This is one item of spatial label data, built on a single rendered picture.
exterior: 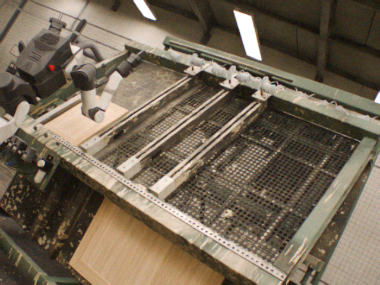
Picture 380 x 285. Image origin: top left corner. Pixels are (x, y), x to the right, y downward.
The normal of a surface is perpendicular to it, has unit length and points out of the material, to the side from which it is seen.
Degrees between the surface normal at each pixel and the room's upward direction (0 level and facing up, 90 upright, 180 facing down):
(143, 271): 90
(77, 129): 54
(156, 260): 90
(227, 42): 90
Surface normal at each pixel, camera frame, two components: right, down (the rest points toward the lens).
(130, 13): -0.27, -0.26
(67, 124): -0.06, -0.78
